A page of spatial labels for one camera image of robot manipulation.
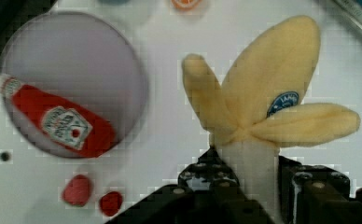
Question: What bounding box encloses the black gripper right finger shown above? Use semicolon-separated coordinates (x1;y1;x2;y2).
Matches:
279;156;362;224

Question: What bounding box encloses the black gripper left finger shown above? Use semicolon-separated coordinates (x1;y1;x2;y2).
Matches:
105;147;274;224

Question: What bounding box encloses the peeled plush banana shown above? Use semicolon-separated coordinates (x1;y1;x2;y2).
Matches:
182;16;360;224

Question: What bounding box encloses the small red tomato toy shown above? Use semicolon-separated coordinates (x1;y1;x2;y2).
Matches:
99;191;123;217

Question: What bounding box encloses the red ketchup bottle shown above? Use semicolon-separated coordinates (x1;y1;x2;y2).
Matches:
0;74;116;158

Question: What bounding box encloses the red strawberry toy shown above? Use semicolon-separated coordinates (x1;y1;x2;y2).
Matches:
62;175;93;206

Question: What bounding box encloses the grey round plate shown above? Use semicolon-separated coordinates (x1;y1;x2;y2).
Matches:
0;11;148;148

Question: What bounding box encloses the orange slice toy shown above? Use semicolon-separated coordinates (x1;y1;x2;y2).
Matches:
171;0;201;10

